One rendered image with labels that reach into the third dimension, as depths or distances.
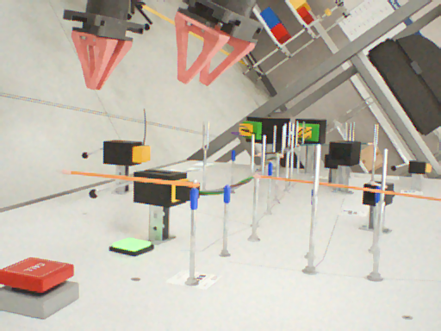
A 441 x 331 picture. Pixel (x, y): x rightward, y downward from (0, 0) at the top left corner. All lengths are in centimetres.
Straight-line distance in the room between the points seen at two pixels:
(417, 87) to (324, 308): 118
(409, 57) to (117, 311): 130
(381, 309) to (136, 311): 23
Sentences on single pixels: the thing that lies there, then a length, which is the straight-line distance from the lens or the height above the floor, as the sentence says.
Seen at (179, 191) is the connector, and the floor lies 117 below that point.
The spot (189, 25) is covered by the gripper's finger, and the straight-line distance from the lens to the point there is 63.
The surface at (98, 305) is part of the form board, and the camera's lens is 50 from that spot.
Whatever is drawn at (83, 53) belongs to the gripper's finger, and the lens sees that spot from 75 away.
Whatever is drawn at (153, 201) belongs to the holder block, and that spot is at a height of 113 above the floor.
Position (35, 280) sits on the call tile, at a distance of 47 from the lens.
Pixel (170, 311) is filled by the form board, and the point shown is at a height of 119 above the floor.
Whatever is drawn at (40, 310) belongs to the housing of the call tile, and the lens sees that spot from 48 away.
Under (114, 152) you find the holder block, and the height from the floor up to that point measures 98.
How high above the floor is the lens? 144
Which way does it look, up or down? 18 degrees down
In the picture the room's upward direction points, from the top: 55 degrees clockwise
